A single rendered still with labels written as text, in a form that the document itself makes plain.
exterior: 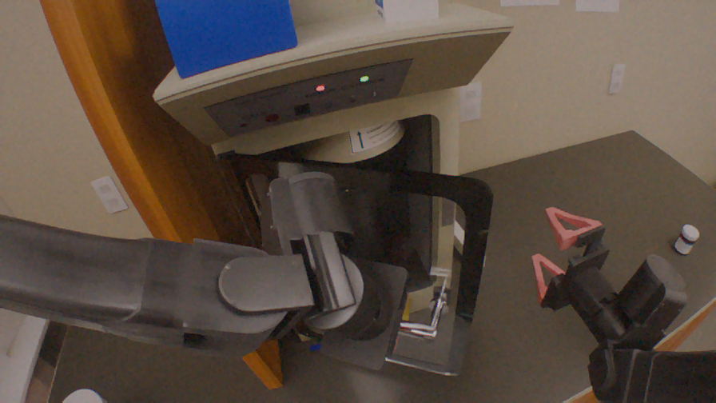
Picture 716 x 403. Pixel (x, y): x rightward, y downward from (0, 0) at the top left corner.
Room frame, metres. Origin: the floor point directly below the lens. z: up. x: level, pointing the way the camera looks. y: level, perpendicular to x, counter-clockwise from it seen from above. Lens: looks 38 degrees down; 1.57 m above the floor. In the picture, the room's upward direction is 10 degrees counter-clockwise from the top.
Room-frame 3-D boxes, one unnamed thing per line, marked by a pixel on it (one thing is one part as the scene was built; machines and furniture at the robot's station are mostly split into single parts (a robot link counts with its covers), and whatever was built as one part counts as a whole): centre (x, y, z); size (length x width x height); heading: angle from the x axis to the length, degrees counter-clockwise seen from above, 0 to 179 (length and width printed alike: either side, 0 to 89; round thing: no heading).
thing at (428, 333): (0.23, -0.03, 1.20); 0.10 x 0.05 x 0.03; 62
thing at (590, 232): (0.27, -0.26, 1.24); 0.09 x 0.07 x 0.07; 7
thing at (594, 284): (0.20, -0.27, 1.20); 0.07 x 0.07 x 0.10; 7
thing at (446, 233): (0.29, 0.02, 1.19); 0.30 x 0.01 x 0.40; 62
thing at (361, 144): (0.50, 0.00, 1.34); 0.18 x 0.18 x 0.05
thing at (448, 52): (0.34, 0.00, 1.46); 0.32 x 0.12 x 0.10; 98
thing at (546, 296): (0.27, -0.26, 1.17); 0.09 x 0.07 x 0.07; 7
